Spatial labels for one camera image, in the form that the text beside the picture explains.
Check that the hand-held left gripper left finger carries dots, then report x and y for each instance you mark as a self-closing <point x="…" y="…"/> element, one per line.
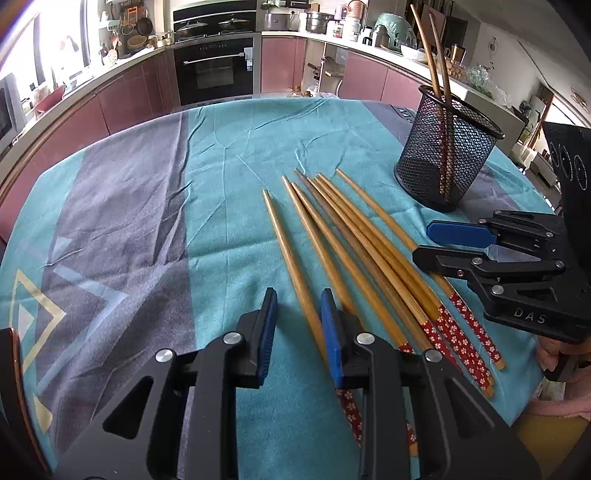
<point x="268" y="332"/>

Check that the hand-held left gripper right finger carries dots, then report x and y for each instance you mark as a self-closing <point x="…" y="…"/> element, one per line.
<point x="330" y="332"/>

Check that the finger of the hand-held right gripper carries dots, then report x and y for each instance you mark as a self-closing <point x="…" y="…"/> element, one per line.
<point x="457" y="233"/>
<point x="443" y="261"/>

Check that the bunch of wooden chopsticks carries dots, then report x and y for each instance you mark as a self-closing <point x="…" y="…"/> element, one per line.
<point x="415" y="304"/>

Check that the black mesh utensil cup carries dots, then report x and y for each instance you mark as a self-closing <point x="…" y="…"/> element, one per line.
<point x="429" y="152"/>

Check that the dark brown chopstick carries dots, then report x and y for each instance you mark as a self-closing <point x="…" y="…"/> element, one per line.
<point x="355" y="247"/>

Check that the person's right hand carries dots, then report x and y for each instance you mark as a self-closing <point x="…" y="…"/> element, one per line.
<point x="548" y="356"/>

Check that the yellow cloth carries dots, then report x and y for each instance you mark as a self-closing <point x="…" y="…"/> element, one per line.
<point x="549" y="447"/>

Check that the teal grey tablecloth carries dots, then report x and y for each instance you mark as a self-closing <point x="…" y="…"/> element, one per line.
<point x="138" y="207"/>

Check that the green covered appliance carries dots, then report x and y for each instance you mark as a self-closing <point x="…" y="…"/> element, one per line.
<point x="392" y="30"/>

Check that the pink electric kettle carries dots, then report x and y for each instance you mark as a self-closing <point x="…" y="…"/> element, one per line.
<point x="356" y="8"/>

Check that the steel stock pot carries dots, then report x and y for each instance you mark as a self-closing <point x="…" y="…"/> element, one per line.
<point x="318" y="22"/>

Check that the black built-in oven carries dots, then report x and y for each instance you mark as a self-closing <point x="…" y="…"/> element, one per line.
<point x="214" y="74"/>

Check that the dark wooden chair back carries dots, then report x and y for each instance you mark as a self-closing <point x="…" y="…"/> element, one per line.
<point x="9" y="392"/>

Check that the pink kitchen cabinets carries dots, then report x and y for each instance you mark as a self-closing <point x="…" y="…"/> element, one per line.
<point x="124" y="97"/>

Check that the silver box appliance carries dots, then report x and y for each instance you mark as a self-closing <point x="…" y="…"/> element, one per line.
<point x="277" y="22"/>

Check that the black pan with lid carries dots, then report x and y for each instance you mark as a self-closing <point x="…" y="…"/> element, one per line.
<point x="233" y="24"/>
<point x="191" y="27"/>

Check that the wicker basket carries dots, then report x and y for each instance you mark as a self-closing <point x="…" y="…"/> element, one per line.
<point x="137" y="41"/>

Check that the red bowl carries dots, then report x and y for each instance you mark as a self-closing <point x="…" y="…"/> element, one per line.
<point x="48" y="100"/>

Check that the black range hood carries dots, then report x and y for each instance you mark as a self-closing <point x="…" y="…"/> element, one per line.
<point x="214" y="11"/>

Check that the white microwave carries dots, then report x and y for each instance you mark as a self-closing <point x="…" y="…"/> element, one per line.
<point x="9" y="110"/>

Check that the round wall ornament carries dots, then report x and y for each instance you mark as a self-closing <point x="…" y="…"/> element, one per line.
<point x="494" y="48"/>

